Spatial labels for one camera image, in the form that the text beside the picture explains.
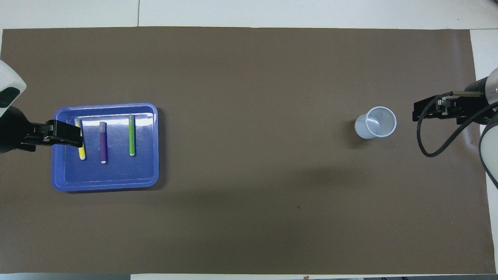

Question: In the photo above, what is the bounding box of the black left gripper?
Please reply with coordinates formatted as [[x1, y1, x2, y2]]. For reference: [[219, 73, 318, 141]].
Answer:
[[0, 106, 84, 154]]

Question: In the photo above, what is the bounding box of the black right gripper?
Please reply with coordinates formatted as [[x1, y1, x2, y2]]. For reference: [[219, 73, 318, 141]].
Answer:
[[412, 78, 494, 126]]

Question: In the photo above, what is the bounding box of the yellow marker pen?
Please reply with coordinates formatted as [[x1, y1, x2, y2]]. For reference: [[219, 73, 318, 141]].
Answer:
[[75, 118, 86, 160]]

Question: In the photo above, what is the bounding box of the purple marker pen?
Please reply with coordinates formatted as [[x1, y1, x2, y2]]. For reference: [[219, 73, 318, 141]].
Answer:
[[100, 122, 108, 164]]

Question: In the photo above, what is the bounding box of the green marker pen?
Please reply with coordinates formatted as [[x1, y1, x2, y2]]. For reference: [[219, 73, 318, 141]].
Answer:
[[129, 114, 136, 156]]

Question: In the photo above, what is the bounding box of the blue plastic tray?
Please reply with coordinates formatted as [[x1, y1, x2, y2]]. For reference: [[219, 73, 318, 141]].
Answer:
[[51, 102, 159, 192]]

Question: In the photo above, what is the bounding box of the translucent plastic cup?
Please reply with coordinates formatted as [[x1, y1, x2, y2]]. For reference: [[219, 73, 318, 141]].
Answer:
[[354, 106, 397, 140]]

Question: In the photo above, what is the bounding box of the brown table mat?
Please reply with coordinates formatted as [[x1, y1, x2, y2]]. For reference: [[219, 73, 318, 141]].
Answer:
[[0, 26, 496, 275]]

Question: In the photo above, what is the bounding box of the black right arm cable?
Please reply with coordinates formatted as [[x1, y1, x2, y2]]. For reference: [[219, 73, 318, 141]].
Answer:
[[416, 91, 498, 158]]

